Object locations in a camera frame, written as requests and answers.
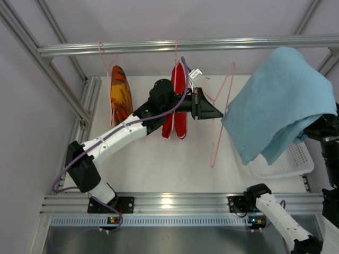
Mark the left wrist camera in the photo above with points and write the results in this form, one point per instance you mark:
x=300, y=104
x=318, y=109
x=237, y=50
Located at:
x=194, y=75

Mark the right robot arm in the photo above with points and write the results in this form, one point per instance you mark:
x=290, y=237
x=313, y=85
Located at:
x=298, y=239

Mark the pink hanger of red trousers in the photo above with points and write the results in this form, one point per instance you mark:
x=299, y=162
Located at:
x=175, y=75

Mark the aluminium hanging rail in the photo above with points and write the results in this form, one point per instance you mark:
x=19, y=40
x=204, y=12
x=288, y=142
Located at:
x=295, y=41

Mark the orange patterned garment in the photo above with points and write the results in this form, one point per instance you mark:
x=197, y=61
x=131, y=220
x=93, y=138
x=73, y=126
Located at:
x=120, y=96

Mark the right aluminium frame post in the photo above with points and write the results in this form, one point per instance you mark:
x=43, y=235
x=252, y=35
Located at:
x=321, y=17

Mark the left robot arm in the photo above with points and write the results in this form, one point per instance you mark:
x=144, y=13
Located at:
x=83, y=159

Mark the light blue garment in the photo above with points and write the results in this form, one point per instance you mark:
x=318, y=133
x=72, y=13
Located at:
x=284, y=96

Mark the pink hanger with orange garment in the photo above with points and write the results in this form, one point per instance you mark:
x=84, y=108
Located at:
x=108, y=68

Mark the white plastic basket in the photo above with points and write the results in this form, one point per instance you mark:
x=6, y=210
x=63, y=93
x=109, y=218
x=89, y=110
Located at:
x=295, y=161

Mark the slotted cable duct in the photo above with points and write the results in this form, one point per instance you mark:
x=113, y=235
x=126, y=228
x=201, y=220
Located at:
x=134, y=221

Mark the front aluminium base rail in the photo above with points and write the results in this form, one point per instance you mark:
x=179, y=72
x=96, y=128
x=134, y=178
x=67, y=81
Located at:
x=178, y=203

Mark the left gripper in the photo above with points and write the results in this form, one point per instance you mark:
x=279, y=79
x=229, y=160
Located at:
x=197, y=103

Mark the red trousers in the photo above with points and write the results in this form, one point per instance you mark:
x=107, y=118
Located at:
x=180, y=119

